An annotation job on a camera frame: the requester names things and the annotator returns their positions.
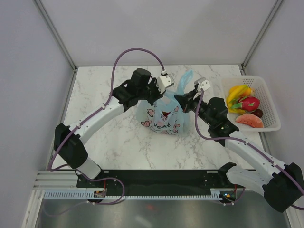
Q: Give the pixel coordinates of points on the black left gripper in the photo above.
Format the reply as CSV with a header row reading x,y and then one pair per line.
x,y
157,95

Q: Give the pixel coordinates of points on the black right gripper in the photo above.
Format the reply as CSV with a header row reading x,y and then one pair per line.
x,y
186,100

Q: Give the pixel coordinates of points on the light blue plastic bag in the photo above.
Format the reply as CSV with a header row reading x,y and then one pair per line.
x,y
166,117

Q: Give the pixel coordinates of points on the yellow fake banana bunch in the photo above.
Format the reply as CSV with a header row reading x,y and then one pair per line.
x,y
234,94

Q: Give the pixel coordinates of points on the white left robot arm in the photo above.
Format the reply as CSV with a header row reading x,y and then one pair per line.
x,y
70,139

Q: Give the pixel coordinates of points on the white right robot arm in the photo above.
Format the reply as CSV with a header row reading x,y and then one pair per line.
x,y
280,184

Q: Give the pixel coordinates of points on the orange fake peach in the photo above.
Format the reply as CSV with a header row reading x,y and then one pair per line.
x,y
249,92

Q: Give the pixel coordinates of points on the red fake dragon fruit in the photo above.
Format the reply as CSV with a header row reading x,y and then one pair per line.
x,y
247,103

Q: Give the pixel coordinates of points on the fake watermelon slice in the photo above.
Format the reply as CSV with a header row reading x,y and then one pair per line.
x,y
250,120

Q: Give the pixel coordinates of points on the dark purple fake plum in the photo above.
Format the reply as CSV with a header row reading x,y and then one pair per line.
x,y
258,113

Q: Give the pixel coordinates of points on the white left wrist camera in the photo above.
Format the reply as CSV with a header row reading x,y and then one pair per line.
x,y
164,81

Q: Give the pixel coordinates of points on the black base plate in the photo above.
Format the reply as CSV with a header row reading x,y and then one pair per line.
x,y
170,181

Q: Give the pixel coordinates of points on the white slotted cable duct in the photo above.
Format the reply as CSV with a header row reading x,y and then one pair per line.
x,y
93,195

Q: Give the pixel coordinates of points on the left aluminium corner post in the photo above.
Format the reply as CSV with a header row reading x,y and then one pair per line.
x,y
54,32

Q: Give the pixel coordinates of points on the aluminium corner post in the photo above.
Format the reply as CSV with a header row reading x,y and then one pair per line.
x,y
54,32
266,25

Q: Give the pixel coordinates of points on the right aluminium corner post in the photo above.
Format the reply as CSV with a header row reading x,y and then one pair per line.
x,y
266,25

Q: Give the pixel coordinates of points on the aluminium frame rail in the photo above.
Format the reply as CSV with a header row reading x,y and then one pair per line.
x,y
58,180

